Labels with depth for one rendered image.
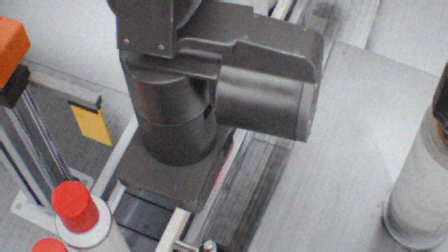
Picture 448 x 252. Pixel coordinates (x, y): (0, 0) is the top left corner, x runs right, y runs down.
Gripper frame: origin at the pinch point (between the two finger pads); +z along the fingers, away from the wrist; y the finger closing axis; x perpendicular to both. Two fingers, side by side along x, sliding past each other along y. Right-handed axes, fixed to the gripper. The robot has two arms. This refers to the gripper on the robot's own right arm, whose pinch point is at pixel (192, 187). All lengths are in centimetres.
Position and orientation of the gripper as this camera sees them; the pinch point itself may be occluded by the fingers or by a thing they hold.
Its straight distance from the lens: 57.1
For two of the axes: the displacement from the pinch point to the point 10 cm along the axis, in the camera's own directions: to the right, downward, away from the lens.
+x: -9.2, -2.9, 2.5
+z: 0.6, 5.2, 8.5
